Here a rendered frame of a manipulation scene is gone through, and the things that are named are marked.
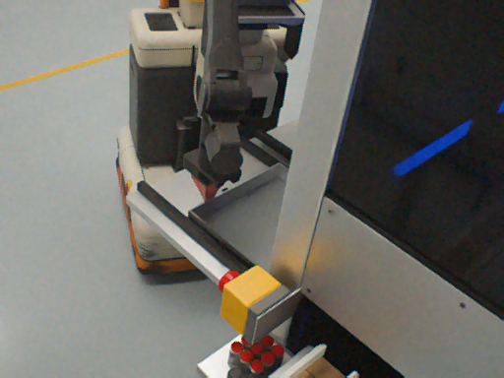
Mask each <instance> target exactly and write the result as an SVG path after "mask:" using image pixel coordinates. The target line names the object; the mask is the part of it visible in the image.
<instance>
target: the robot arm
mask: <svg viewBox="0 0 504 378"><path fill-rule="evenodd" d="M252 98H253V90H252V87H251V86H247V71H244V57H243V55H242V52H241V49H240V39H239V25H238V0H208V47H207V52H206V56H205V59H204V76H203V83H202V85H201V87H200V91H199V101H198V108H199V114H200V116H203V118H202V127H201V135H200V143H199V148H198V149H195V150H194V151H192V152H188V153H186V154H185V155H184V156H183V161H184V162H183V167H184V168H186V170H187V171H188V172H190V173H191V178H192V179H193V181H194V184H195V185H196V186H197V188H198V190H199V192H200V194H201V195H202V197H203V200H204V202H206V201H207V200H209V199H211V198H214V197H215V195H216V194H217V193H218V191H219V190H220V188H221V187H222V186H223V185H224V183H225V182H226V181H231V183H232V184H234V183H236V182H237V181H240V176H241V172H242V170H241V169H240V166H241V165H242V163H243V155H242V153H241V151H240V137H239V134H238V131H237V129H239V127H240V123H239V121H238V118H244V115H245V111H246V110H249V108H250V105H251V102H252Z"/></svg>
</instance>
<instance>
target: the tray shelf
mask: <svg viewBox="0 0 504 378"><path fill-rule="evenodd" d="M298 119H299V118H295V119H294V120H292V121H290V122H288V123H285V124H284V125H282V126H280V127H277V128H275V129H274V130H271V131H268V132H266V133H268V134H269V135H271V136H273V137H274V138H275V139H278V141H280V142H281V143H283V144H285V145H286V146H287V147H288V148H291V149H292V150H293V147H294V139H295V135H296V131H297V127H298ZM250 141H251V142H253V143H254V144H256V145H257V146H258V147H259V148H260V147H261V146H263V145H265V143H262V142H261V141H260V140H258V139H256V138H253V139H250ZM265 146H266V147H267V148H270V147H268V146H267V145H265ZM270 149H271V150H272V151H273V152H275V151H274V150H273V149H272V148H270ZM240 151H241V153H242V155H243V163H242V165H241V166H240V169H241V170H242V172H241V176H240V181H237V182H236V183H234V184H232V183H231V181H226V182H225V183H224V185H223V186H222V187H221V188H220V190H219V191H218V193H217V194H220V193H222V190H221V189H224V188H226V187H227V189H230V188H231V187H233V186H235V185H237V184H239V183H240V182H242V181H245V180H247V179H248V178H250V177H252V176H254V175H256V174H257V173H259V172H262V171H264V170H266V169H267V168H269V167H268V166H267V165H265V164H264V163H262V162H261V161H260V160H259V159H257V158H256V157H254V156H252V155H251V154H249V153H248V152H246V151H244V149H243V148H240ZM275 153H277V154H278V152H275ZM278 155H279V156H280V154H278ZM151 186H152V187H153V188H154V189H156V190H157V192H158V193H159V194H161V196H162V197H163V198H165V199H166V200H167V201H168V202H170V203H171V204H172V205H173V206H175V207H176V208H177V210H179V211H181V212H182V214H183V215H186V217H187V218H188V211H189V210H190V209H192V208H194V207H195V206H198V205H200V204H201V203H203V202H204V200H203V197H202V195H201V194H200V192H199V190H198V188H197V186H196V185H195V184H194V181H193V179H192V178H191V173H190V172H188V171H187V170H186V168H185V169H183V170H182V171H179V172H176V173H174V174H173V175H170V176H169V177H165V178H164V179H162V180H161V181H158V182H156V183H154V184H152V185H151ZM217 194H216V195H215V196H217ZM126 204H127V205H128V206H129V207H130V208H131V209H133V210H134V211H135V212H136V213H137V214H138V215H139V216H141V218H142V219H144V220H145V222H148V223H149V224H150V226H152V227H153V228H154V229H155V230H157V232H158V233H159V234H160V235H162V236H163V237H164V238H165V239H166V240H167V241H168V242H169V243H171V244H172V245H173V246H174V247H175V248H177V249H178V251H179V252H181V253H182V255H183V256H186V258H187V259H188V260H190V262H192V263H193V264H195V266H196V267H197V268H198V269H200V270H201V271H202V272H203V273H204V274H205V275H206V276H207V277H209V278H210V279H211V280H212V281H213V282H215V283H216V284H217V285H219V282H220V279H221V277H223V275H224V274H225V273H227V272H228V271H230V269H228V268H227V267H226V266H225V265H223V264H222V263H221V262H220V260H218V259H216V257H215V256H213V255H212V254H211V253H210V252H208V251H207V249H205V248H203V246H202V245H201V244H199V243H198V242H197V241H196V240H195V239H193V238H192V237H191V236H190V235H189V234H187V233H186V231H184V230H183V229H182V228H181V227H180V226H178V225H177V224H176V223H175V222H173V220H171V219H170V218H169V217H168V216H167V215H165V214H164V213H163V212H162V211H161V210H159V209H158V207H157V206H155V205H154V204H153V203H152V202H150V201H149V200H148V199H147V198H145V196H144V195H142V194H141V193H140V192H139V191H138V190H137V191H136V192H134V193H133V194H129V195H127V196H126Z"/></svg>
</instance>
